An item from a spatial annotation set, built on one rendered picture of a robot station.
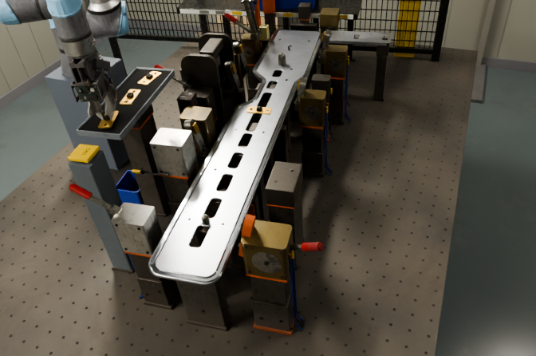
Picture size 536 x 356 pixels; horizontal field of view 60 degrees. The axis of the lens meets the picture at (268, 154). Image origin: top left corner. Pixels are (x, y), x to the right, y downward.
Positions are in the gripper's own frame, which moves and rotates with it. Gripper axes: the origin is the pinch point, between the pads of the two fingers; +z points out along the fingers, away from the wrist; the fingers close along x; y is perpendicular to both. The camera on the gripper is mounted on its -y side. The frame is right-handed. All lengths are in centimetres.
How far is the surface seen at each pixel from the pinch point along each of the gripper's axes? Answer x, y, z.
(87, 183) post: -4.2, 16.2, 11.1
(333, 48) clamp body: 70, -61, 15
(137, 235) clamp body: 11.2, 30.6, 16.8
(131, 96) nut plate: 3.6, -12.5, 2.2
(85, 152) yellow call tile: -2.9, 13.4, 3.0
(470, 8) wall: 192, -231, 75
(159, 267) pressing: 17.8, 39.4, 18.9
